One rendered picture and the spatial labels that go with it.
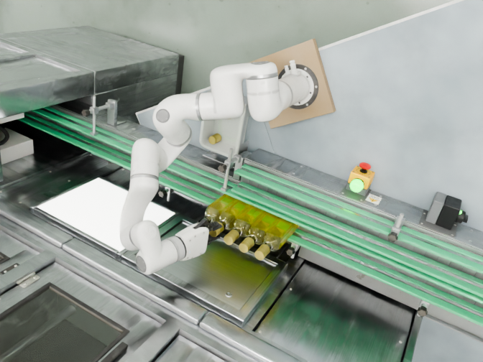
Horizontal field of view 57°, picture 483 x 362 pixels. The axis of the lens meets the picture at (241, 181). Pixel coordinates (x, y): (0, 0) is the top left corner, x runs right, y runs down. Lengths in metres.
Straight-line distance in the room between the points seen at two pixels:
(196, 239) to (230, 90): 0.46
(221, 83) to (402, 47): 0.57
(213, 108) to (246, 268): 0.56
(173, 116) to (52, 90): 0.80
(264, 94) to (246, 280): 0.61
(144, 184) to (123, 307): 0.38
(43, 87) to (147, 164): 0.78
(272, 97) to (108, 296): 0.78
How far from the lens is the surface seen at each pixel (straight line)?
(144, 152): 1.36
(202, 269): 1.52
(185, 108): 1.37
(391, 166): 1.60
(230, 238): 1.44
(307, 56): 1.57
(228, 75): 1.32
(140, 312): 1.43
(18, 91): 1.94
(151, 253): 1.29
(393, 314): 1.64
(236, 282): 1.50
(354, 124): 1.59
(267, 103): 1.31
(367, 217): 1.51
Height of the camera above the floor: 2.23
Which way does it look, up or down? 54 degrees down
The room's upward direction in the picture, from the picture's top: 126 degrees counter-clockwise
